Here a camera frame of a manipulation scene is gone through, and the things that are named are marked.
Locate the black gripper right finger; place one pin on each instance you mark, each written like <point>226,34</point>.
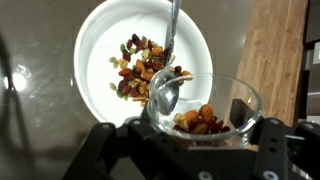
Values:
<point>276,146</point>

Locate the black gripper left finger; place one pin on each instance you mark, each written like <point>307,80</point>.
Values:
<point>160,150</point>

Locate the trail mix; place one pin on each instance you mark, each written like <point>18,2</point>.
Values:
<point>203,120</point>
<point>140,70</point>

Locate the clear glass cup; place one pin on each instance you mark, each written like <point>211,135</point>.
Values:
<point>243,93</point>

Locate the trail mix in bowl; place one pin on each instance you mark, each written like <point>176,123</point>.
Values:
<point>140,70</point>

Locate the white ceramic bowl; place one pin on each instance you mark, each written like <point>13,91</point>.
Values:
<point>100,40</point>

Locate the silver metal spoon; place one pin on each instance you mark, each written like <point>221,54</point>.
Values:
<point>172,30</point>

